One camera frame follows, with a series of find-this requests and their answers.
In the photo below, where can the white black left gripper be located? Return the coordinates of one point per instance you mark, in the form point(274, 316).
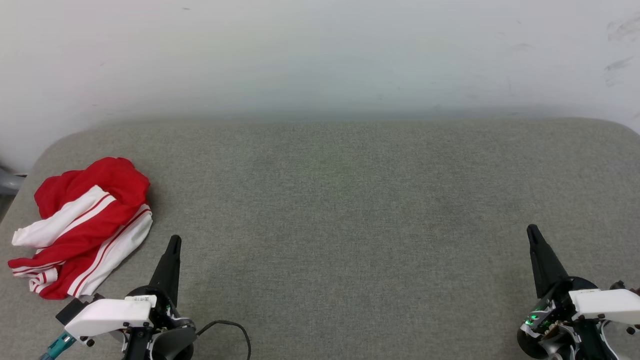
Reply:
point(107, 316)

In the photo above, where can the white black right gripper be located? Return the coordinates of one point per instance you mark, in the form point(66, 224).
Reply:
point(605, 305)

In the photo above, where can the red and white jersey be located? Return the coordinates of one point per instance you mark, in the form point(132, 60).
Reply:
point(95, 225)

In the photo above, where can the grey fabric sofa seat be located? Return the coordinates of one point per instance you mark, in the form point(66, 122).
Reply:
point(350, 225)

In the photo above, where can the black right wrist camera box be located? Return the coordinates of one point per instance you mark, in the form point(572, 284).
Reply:
point(625, 288)

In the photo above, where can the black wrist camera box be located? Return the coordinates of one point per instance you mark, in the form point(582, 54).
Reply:
point(75, 309)
point(625, 288)

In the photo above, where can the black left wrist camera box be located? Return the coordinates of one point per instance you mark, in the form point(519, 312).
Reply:
point(75, 309)

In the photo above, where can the teal left camera connector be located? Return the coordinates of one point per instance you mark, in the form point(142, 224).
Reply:
point(57, 346)

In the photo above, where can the grey metal frame tube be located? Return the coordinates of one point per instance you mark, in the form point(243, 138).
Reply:
point(9, 182)

